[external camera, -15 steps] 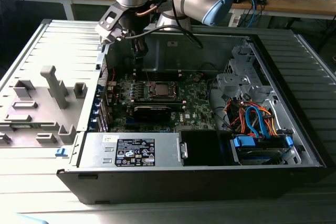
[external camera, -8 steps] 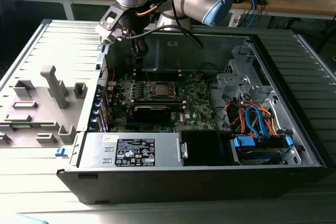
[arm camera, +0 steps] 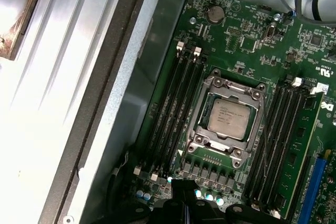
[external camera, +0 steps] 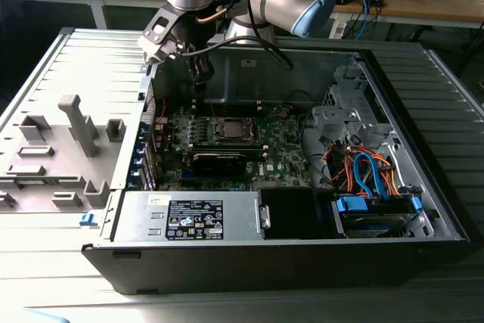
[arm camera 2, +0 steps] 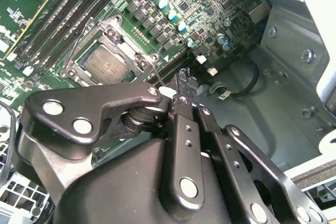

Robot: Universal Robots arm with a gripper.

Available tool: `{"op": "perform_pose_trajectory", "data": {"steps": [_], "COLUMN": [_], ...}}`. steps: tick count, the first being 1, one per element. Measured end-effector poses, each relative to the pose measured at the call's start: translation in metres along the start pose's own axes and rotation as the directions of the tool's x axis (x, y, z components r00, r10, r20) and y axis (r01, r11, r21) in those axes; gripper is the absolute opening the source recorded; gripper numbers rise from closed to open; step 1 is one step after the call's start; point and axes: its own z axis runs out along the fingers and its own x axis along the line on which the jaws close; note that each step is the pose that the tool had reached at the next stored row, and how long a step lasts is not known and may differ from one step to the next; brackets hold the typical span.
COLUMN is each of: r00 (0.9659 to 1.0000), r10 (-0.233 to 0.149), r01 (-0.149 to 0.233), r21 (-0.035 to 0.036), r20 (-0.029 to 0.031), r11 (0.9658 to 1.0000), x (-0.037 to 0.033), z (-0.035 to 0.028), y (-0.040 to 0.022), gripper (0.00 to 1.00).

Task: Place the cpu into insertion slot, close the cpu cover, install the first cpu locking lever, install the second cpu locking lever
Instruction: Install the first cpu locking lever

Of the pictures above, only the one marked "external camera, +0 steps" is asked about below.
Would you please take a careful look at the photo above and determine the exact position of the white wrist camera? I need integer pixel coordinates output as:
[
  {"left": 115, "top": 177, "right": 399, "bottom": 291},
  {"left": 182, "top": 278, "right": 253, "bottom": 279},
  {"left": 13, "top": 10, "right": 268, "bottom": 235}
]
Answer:
[{"left": 137, "top": 7, "right": 185, "bottom": 66}]

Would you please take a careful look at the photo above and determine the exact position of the blue wire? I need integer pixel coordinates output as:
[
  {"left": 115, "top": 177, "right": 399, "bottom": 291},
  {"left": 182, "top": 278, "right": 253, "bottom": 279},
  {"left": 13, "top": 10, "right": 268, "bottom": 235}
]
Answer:
[{"left": 353, "top": 152, "right": 390, "bottom": 199}]

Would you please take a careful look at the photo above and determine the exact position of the grey parts rack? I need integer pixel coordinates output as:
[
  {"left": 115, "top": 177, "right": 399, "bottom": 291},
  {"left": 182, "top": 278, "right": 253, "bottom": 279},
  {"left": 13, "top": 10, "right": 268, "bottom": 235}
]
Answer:
[{"left": 0, "top": 94, "right": 128, "bottom": 214}]

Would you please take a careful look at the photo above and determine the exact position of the metal drive cage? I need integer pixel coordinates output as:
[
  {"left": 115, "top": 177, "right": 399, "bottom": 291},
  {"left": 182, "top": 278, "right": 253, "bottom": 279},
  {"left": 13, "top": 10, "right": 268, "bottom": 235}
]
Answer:
[{"left": 312, "top": 64, "right": 398, "bottom": 150}]

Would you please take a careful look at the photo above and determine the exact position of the metal socket cover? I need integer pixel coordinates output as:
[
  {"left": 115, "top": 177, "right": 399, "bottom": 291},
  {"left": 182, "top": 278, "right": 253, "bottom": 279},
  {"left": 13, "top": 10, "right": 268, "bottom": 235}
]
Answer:
[{"left": 215, "top": 115, "right": 259, "bottom": 145}]

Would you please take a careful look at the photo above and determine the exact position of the orange wire bundle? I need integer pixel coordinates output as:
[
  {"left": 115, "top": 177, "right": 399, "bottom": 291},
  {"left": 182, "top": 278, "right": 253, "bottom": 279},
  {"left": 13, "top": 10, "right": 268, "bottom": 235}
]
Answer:
[{"left": 324, "top": 141, "right": 402, "bottom": 197}]

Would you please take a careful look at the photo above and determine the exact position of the CPU socket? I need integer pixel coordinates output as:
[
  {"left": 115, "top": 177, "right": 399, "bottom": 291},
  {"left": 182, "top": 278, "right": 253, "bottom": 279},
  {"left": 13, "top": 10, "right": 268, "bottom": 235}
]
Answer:
[{"left": 213, "top": 114, "right": 260, "bottom": 145}]

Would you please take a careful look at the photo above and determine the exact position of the black plastic shroud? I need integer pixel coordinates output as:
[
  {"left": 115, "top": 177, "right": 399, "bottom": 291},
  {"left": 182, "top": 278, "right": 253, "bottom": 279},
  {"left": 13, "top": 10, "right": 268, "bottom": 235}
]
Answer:
[{"left": 260, "top": 188, "right": 337, "bottom": 241}]

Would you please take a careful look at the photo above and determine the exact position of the black camera cable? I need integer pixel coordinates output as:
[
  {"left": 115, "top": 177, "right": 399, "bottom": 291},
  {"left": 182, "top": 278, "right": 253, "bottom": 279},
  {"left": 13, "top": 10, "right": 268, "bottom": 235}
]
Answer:
[{"left": 177, "top": 35, "right": 295, "bottom": 71}]

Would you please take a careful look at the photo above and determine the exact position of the hard disk in blue carrier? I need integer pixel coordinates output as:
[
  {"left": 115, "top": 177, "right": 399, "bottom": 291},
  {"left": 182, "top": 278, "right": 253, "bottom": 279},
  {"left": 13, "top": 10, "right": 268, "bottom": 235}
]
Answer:
[{"left": 332, "top": 186, "right": 424, "bottom": 239}]

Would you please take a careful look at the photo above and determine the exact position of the black RAM slot bank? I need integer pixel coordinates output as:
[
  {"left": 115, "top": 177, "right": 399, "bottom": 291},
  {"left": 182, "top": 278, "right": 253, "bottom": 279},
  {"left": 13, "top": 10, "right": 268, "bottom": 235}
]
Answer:
[
  {"left": 191, "top": 98, "right": 275, "bottom": 116},
  {"left": 191, "top": 140, "right": 265, "bottom": 152}
]

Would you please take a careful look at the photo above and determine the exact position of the blue clip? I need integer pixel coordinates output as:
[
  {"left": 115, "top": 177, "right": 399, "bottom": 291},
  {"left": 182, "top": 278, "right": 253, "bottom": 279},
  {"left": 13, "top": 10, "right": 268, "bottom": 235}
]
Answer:
[{"left": 78, "top": 212, "right": 98, "bottom": 228}]

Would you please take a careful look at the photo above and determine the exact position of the black PC case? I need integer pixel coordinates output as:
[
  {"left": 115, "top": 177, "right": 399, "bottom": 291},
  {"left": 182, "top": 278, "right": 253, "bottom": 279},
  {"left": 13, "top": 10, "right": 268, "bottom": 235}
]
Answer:
[{"left": 81, "top": 37, "right": 472, "bottom": 297}]

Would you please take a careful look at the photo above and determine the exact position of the grey power supply unit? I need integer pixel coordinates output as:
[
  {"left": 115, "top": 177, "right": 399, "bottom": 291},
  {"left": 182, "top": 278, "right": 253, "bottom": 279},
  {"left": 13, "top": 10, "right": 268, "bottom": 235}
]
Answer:
[{"left": 112, "top": 190, "right": 265, "bottom": 243}]

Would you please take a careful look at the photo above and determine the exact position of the green motherboard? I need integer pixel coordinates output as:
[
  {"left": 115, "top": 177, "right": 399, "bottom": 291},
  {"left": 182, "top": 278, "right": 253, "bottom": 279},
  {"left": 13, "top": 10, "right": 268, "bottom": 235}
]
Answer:
[{"left": 157, "top": 101, "right": 315, "bottom": 192}]

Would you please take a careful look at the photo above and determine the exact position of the silver CPU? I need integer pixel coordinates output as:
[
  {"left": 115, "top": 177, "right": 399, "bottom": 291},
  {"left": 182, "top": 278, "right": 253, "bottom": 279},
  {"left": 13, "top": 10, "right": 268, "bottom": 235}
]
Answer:
[{"left": 222, "top": 117, "right": 250, "bottom": 139}]

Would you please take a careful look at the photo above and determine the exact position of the black graphics card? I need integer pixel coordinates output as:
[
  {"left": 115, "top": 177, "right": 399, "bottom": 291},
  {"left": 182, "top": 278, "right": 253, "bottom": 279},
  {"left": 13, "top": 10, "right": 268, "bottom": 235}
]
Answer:
[{"left": 191, "top": 151, "right": 247, "bottom": 177}]

